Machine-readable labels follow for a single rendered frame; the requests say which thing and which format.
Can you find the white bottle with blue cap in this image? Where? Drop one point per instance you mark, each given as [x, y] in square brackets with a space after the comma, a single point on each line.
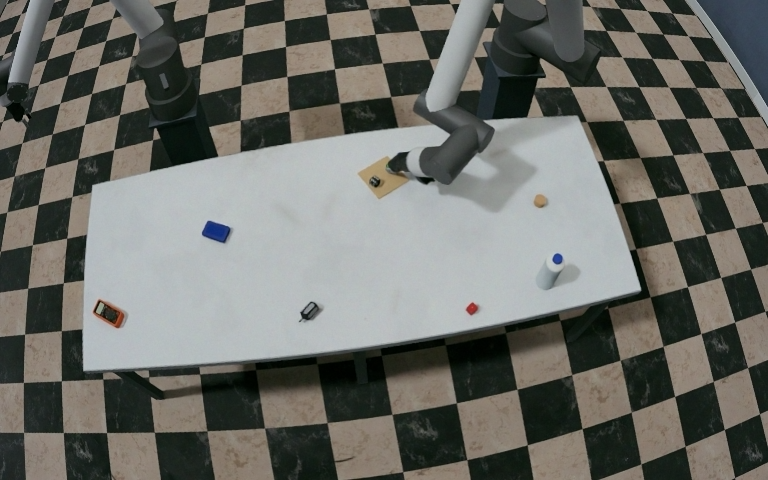
[550, 270]

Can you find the orange pocket multimeter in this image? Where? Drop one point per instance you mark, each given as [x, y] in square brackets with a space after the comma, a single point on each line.
[108, 313]

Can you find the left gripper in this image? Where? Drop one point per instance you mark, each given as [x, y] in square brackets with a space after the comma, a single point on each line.
[409, 162]

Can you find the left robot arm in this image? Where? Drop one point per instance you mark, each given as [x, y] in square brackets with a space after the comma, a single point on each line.
[523, 27]

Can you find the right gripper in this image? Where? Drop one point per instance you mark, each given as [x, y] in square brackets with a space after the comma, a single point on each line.
[15, 109]

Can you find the tan flat mat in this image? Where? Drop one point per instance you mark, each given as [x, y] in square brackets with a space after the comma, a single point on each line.
[389, 181]

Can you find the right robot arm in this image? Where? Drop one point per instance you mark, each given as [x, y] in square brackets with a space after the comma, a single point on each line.
[173, 92]

